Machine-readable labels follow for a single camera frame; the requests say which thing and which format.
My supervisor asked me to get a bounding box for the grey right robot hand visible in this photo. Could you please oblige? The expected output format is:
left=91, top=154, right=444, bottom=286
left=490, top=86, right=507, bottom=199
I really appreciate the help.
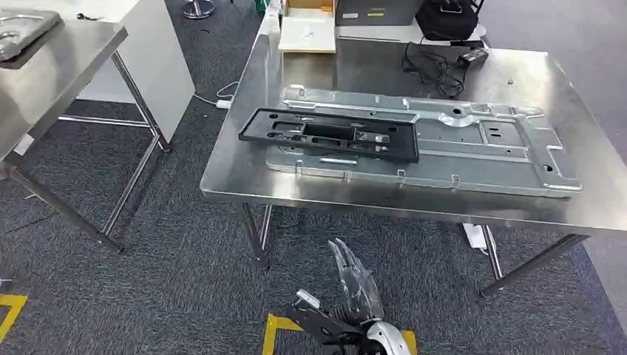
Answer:
left=328, top=237, right=386, bottom=328

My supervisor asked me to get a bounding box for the black plastic frame plate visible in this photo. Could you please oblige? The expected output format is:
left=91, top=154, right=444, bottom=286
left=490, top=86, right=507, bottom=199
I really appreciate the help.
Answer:
left=237, top=106, right=421, bottom=164

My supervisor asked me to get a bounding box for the white power strip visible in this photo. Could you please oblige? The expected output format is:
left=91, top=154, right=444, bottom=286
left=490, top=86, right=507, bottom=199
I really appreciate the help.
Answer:
left=462, top=222, right=489, bottom=251

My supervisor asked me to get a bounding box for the stamped sheet metal panel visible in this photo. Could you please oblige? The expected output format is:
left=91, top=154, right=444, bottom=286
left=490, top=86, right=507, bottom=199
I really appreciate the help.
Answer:
left=265, top=84, right=584, bottom=199

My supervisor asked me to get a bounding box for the large steel table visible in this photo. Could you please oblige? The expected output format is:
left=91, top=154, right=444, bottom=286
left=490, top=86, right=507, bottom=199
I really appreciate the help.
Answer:
left=199, top=10, right=627, bottom=300

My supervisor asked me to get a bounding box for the black power adapter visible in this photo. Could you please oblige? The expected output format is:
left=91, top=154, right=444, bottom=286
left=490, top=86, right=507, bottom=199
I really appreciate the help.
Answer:
left=457, top=47, right=490, bottom=67

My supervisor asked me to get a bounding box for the open cardboard box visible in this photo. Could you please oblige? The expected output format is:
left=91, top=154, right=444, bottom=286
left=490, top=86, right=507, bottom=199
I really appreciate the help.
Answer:
left=277, top=0, right=339, bottom=54

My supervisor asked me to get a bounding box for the grey flat case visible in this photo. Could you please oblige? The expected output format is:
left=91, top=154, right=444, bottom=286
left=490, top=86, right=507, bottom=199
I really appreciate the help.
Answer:
left=335, top=0, right=425, bottom=27

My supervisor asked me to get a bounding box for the black bag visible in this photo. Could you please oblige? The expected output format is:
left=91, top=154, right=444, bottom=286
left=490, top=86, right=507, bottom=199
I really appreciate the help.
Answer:
left=415, top=0, right=481, bottom=41

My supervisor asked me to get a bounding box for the white cabinet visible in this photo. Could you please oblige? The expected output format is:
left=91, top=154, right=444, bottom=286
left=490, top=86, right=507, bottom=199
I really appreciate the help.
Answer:
left=73, top=0, right=197, bottom=144

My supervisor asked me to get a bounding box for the chrome stool base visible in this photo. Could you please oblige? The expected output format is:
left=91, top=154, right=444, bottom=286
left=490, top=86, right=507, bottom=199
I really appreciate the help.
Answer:
left=181, top=0, right=217, bottom=20

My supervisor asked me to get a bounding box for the small steel table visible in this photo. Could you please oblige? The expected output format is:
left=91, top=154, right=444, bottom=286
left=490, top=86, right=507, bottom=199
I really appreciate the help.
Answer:
left=0, top=8, right=171, bottom=254

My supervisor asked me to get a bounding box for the grey metal tray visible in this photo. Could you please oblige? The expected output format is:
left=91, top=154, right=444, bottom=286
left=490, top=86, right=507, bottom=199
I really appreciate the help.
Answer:
left=0, top=8, right=63, bottom=63

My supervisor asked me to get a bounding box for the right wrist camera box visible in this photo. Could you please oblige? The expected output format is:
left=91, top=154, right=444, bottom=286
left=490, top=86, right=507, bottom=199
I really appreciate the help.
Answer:
left=283, top=288, right=365, bottom=348

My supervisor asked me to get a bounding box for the white plug with cable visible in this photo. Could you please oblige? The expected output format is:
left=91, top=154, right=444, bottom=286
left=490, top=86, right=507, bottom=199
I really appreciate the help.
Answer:
left=192, top=80, right=240, bottom=110

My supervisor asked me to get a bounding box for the black tangled cable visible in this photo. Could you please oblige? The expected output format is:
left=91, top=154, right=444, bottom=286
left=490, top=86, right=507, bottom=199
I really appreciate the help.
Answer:
left=401, top=41, right=467, bottom=98

